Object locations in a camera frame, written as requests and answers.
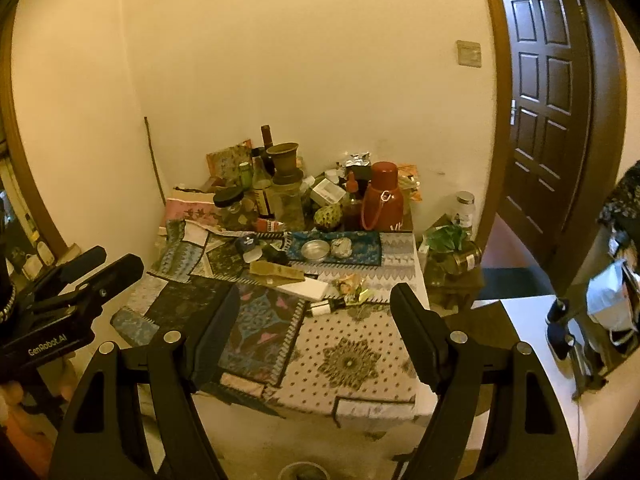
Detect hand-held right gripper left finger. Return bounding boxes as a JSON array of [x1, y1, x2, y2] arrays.
[[47, 284, 242, 480]]

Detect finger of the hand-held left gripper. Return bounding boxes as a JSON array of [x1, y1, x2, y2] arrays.
[[20, 254, 146, 328], [30, 246, 108, 291]]

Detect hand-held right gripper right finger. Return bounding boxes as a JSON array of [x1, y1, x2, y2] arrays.
[[389, 282, 576, 480]]

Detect colourful wrappers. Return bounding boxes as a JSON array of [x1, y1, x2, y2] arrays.
[[332, 275, 376, 305]]

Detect olive green rectangular bar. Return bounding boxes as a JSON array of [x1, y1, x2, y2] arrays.
[[249, 260, 306, 283]]

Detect small glass bottle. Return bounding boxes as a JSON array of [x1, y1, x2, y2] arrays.
[[308, 299, 351, 317]]

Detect dark wrapper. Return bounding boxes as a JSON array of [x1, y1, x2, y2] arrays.
[[260, 244, 291, 266]]

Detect round trash bin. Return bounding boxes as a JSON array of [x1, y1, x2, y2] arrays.
[[279, 461, 328, 480]]

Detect small wooden side table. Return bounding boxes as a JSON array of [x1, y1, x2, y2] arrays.
[[425, 260, 488, 313]]

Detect patchwork patterned tablecloth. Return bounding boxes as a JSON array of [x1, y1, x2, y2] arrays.
[[110, 210, 431, 418]]

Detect glass jar with gold lid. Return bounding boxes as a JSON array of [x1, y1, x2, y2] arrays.
[[440, 245, 483, 277]]

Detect colourful plastic bag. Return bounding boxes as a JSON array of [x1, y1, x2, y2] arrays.
[[0, 380, 56, 466]]

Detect long white box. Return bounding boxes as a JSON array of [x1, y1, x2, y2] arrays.
[[270, 277, 329, 302]]

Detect green leafy plant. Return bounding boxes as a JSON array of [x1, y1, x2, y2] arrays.
[[424, 224, 468, 258]]

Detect pink patterned box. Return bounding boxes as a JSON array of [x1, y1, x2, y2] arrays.
[[165, 197, 221, 226]]

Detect white side table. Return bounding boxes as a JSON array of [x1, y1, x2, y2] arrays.
[[470, 292, 640, 411]]

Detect thin wooden stick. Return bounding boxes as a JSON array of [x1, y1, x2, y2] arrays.
[[144, 116, 166, 206]]

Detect red thermos flask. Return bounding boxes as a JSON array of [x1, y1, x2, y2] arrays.
[[361, 161, 405, 232]]

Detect red sauce bottle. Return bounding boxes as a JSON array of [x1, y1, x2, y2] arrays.
[[345, 172, 362, 231]]

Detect black stool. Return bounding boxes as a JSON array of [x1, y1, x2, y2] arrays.
[[390, 452, 417, 480]]

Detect green custard apple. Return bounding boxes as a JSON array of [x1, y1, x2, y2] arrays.
[[315, 202, 344, 232]]

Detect glass jar with black lid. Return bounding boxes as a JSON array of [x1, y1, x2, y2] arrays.
[[213, 186, 251, 231]]

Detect large clear glass jar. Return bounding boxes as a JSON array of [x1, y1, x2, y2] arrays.
[[272, 180, 307, 231]]

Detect dark blue object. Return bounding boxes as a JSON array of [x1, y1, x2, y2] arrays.
[[546, 297, 576, 361]]

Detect orange snack packet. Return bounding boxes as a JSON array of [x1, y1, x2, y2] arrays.
[[397, 164, 420, 196]]

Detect clear glass liquor bottle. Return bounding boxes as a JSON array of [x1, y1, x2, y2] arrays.
[[250, 156, 275, 221]]

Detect small white labelled box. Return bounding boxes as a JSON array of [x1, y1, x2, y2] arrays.
[[310, 180, 346, 206]]

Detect orange floral printed packet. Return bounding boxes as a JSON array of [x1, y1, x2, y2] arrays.
[[206, 139, 253, 181]]

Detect crumpled silver foil bag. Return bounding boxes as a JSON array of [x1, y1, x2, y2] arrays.
[[336, 150, 372, 171]]

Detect brown clay vase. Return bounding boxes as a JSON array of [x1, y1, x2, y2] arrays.
[[266, 142, 304, 186]]

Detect white plastic bag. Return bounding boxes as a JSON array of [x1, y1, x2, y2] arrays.
[[586, 260, 636, 331]]

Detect dark wine bottle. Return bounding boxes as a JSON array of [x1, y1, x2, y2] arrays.
[[260, 125, 275, 171]]

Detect dark patterned cloth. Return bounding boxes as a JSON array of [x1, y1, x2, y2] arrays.
[[597, 160, 640, 231]]

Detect dark brown panelled door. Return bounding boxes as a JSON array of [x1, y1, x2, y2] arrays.
[[500, 0, 593, 261]]

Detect brown wooden door frame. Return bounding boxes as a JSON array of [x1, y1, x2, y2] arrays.
[[475, 0, 628, 301]]

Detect wall light switch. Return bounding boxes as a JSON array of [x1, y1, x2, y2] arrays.
[[456, 40, 482, 67]]

